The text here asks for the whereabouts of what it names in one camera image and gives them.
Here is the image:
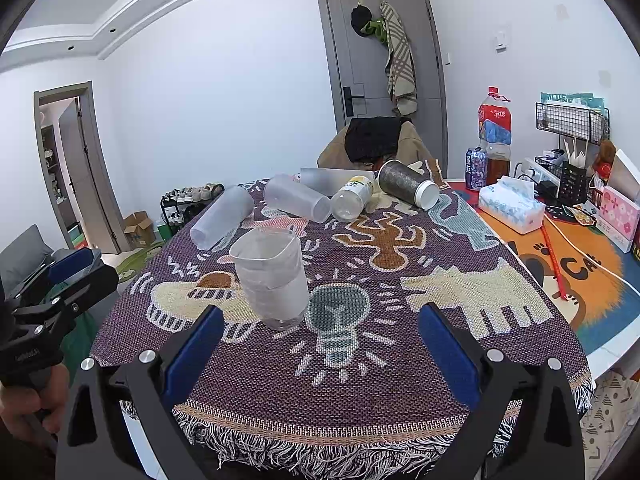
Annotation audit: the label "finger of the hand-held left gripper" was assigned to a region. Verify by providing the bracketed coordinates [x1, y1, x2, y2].
[46, 247, 103, 287]
[12, 263, 120, 328]

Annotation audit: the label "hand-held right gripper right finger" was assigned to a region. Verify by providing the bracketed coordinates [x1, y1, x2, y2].
[417, 302, 586, 480]

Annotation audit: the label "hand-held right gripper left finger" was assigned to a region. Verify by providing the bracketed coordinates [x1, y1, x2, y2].
[55, 304, 226, 480]

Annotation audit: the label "clear taped plastic cup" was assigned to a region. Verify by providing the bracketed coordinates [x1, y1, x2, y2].
[229, 226, 311, 331]

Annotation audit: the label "frosted plastic cup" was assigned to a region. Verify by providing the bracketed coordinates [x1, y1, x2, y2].
[298, 167, 376, 197]
[263, 174, 333, 224]
[189, 186, 255, 251]

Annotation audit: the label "dark glitter cup white lid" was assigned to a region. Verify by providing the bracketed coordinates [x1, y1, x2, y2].
[377, 159, 441, 210]

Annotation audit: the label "person's left hand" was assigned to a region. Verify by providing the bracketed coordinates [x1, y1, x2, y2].
[0, 364, 71, 456]

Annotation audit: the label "grey sofa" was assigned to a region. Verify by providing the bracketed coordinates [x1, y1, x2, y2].
[0, 224, 57, 307]

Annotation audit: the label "green floor rug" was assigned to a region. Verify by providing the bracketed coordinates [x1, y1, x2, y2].
[115, 239, 167, 282]

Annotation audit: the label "green cloth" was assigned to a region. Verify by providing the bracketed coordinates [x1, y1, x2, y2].
[61, 305, 101, 377]

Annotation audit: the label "cardboard box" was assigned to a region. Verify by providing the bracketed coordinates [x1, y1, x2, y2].
[122, 210, 156, 249]

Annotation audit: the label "printed woven blanket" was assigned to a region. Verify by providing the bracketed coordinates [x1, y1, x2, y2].
[90, 159, 597, 480]

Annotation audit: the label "open grey room door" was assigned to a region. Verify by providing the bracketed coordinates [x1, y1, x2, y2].
[33, 81, 124, 257]

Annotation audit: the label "black shoe rack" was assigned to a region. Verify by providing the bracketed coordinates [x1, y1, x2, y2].
[159, 183, 227, 242]

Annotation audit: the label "red stick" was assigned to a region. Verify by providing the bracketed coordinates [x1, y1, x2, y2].
[539, 224, 572, 302]

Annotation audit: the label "orange cat desk mat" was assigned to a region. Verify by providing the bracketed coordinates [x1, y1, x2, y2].
[450, 180, 640, 357]

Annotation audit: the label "tissue pack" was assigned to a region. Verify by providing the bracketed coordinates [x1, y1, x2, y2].
[478, 175, 546, 235]

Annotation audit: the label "patterned floor rug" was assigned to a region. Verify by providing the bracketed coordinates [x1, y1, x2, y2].
[579, 371, 640, 480]

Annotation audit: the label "clear bottle with yellow label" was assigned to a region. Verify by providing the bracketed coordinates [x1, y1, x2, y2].
[330, 175, 375, 222]

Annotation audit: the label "purple drink can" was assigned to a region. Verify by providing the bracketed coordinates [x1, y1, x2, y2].
[464, 147, 489, 191]

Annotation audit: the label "white power strip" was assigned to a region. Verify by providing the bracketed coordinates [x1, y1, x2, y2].
[519, 155, 564, 187]

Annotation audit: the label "black mesh holder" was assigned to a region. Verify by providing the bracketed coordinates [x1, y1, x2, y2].
[557, 160, 589, 206]

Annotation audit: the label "pink flowered box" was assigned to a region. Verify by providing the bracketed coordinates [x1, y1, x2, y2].
[597, 185, 640, 254]

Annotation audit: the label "black garment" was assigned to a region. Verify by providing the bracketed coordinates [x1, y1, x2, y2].
[344, 116, 404, 164]

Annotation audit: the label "large drink bottle red cap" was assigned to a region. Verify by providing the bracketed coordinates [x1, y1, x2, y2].
[477, 86, 514, 187]

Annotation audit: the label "white plastic utensils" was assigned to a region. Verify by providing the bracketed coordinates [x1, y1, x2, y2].
[563, 138, 589, 167]

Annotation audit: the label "brown plush toy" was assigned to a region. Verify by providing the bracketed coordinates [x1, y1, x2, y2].
[593, 139, 617, 177]

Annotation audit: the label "white box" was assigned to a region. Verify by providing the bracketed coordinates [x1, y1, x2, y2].
[607, 148, 640, 197]

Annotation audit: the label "plaid scarf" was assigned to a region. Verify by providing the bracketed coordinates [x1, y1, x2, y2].
[378, 0, 419, 117]

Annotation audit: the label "green plush toy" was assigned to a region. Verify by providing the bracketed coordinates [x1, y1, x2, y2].
[362, 19, 391, 47]

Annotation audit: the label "black hat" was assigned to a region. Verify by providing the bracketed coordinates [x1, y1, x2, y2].
[350, 4, 374, 37]

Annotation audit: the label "white cable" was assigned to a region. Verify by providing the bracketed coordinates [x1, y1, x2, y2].
[542, 211, 640, 297]

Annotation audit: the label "black wire basket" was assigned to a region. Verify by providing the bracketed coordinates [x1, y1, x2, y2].
[534, 102, 611, 142]

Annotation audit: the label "black door handle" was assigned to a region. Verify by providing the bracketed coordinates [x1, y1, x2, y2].
[342, 86, 366, 116]

